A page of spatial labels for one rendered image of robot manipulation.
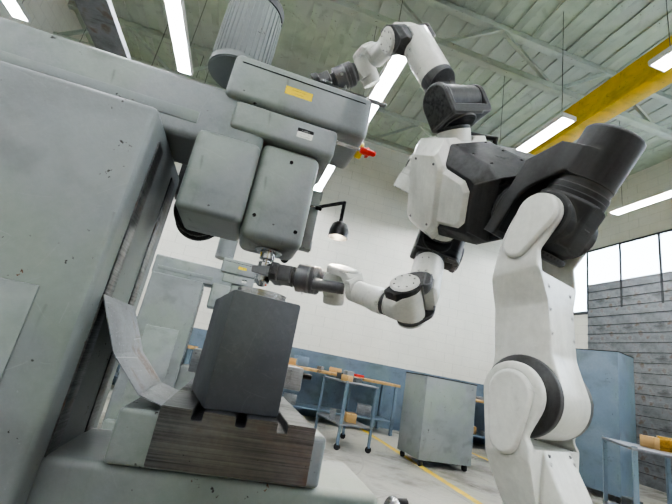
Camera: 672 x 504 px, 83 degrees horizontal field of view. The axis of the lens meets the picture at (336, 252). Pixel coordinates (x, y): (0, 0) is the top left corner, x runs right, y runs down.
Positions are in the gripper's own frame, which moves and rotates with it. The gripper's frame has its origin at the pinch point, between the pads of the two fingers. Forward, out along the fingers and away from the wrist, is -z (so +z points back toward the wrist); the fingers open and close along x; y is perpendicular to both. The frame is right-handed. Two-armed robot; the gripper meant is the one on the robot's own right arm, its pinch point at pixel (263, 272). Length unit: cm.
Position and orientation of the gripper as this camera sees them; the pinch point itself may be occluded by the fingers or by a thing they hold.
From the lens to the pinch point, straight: 122.1
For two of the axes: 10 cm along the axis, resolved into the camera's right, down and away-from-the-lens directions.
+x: -0.5, -3.0, -9.5
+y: -1.7, 9.4, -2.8
